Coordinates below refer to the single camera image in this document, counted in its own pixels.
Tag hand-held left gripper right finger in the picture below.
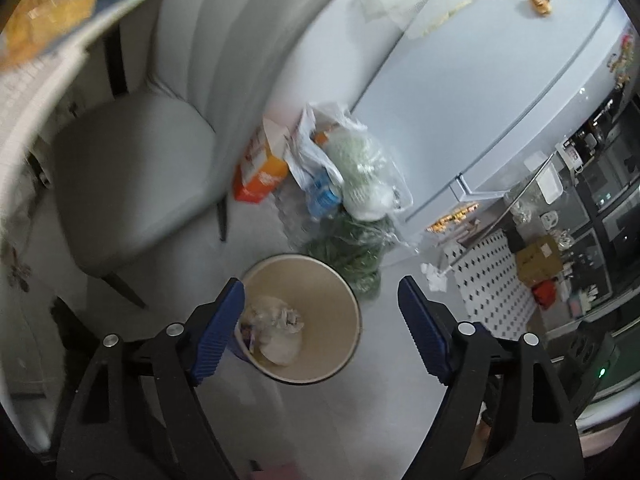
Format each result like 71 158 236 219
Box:
397 275 587 480

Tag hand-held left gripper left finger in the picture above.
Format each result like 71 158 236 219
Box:
55 277 248 480

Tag large white tissue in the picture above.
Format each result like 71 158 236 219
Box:
249 296 307 367

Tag beige trash bin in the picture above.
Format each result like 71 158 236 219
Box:
227 254 362 386

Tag white paper scraps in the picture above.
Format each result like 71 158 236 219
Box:
419 259 452 292

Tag white pegboard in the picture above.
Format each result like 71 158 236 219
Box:
442 226 539 337

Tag bag of green vegetables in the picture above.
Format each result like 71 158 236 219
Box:
304 214 397 302

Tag red bag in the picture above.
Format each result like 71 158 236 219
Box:
532 279 559 309

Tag brown cardboard box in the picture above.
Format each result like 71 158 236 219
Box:
514 234 566 287

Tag orange carton box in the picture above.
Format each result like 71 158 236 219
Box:
233 117 294 205

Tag blue label water bottle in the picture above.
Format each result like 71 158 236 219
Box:
304 172 347 219

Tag black device green light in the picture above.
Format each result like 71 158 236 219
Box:
564 319 622 413

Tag white plastic bag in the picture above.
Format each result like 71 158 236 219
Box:
286 101 417 257

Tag white tray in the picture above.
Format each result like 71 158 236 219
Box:
537 164 564 206

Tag grey upholstered chair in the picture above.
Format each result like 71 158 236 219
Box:
51 0 362 311

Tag dark glass cabinet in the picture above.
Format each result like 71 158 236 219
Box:
547 85 640 321

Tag white refrigerator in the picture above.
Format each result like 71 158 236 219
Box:
344 0 636 223

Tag patterned beige tablecloth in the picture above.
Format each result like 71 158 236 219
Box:
0 42 98 281

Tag cluster of fridge magnets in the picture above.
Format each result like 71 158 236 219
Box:
606 29 634 87

